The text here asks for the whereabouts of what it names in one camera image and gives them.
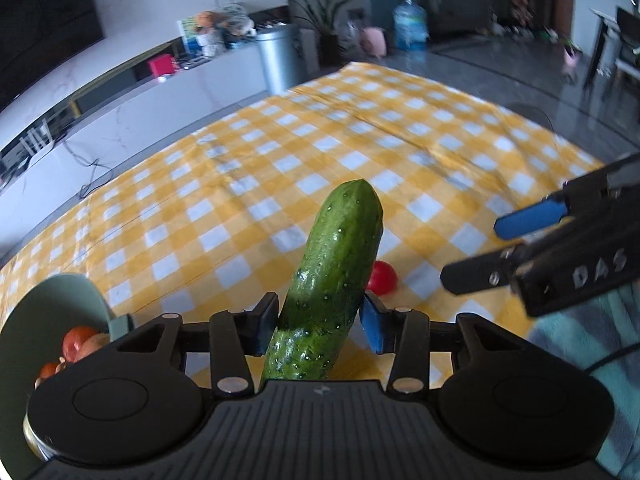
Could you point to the black television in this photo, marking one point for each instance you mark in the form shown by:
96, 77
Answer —
37, 36

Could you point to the pink stool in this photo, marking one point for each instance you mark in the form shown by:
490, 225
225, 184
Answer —
372, 42

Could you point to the red box on shelf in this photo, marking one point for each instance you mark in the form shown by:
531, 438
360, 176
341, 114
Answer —
162, 65

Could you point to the red tomato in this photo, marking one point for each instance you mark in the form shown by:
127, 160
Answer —
383, 279

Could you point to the white wifi router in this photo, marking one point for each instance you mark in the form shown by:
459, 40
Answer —
37, 139

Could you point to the orange mandarin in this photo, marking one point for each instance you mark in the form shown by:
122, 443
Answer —
74, 339

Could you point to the teddy bear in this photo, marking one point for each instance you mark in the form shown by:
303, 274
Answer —
206, 21

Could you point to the green colander bowl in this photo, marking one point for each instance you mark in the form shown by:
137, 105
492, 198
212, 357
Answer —
31, 337

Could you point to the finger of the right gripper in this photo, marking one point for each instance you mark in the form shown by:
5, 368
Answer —
482, 272
532, 218

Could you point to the potted long-leaf plant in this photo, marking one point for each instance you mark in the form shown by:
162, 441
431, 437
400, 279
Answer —
322, 15

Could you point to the green cucumber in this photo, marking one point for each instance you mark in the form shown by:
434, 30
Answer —
328, 287

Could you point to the white marble tv console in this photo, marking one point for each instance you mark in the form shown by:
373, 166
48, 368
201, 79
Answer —
133, 123

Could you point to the yellow checkered tablecloth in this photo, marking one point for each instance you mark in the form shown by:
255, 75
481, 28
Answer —
221, 216

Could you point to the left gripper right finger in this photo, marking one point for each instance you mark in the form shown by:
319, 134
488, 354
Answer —
405, 334

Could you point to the blue water jug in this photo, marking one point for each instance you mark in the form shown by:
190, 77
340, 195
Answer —
410, 27

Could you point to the silver trash can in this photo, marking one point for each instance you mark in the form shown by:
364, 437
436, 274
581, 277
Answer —
283, 59

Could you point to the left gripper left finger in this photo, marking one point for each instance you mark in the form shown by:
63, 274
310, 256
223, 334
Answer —
235, 335

